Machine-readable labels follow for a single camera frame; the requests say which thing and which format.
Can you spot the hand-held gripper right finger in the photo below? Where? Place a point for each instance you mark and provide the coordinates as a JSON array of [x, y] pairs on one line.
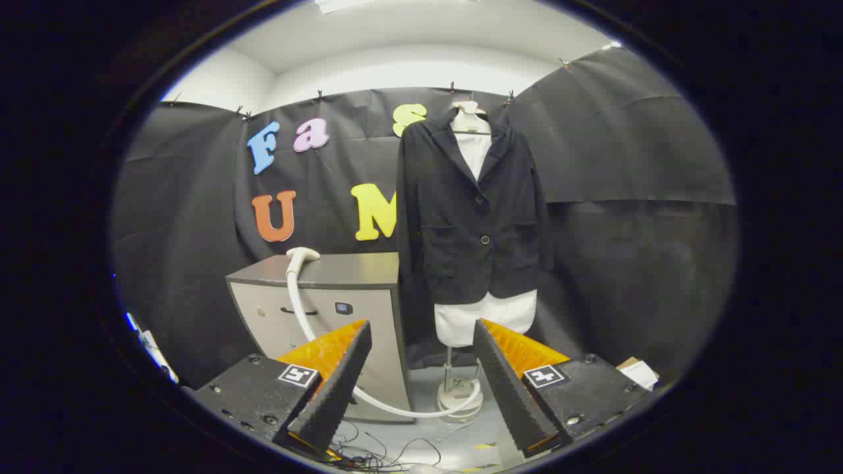
[[507, 395]]

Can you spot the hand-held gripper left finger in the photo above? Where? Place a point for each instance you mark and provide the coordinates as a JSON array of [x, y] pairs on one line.
[[336, 388]]

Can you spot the white garment steamer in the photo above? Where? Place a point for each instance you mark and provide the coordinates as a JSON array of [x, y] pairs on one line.
[[294, 289]]

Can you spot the black button jacket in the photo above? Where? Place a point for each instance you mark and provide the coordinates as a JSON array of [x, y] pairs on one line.
[[454, 230]]

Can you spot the white mannequin stand base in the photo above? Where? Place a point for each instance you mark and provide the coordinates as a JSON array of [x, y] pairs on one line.
[[458, 394]]

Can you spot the white dress form mannequin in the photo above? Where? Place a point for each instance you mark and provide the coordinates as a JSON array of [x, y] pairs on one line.
[[484, 319]]

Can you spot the grey metal cabinet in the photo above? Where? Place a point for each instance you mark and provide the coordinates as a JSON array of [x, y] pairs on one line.
[[349, 270]]

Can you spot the small cardboard box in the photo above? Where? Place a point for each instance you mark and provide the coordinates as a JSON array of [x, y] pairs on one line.
[[639, 374]]

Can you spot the black backdrop cloth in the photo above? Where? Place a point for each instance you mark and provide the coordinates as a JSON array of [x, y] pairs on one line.
[[625, 230]]

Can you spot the ceiling light panel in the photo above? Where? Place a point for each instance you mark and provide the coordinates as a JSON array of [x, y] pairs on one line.
[[336, 5]]

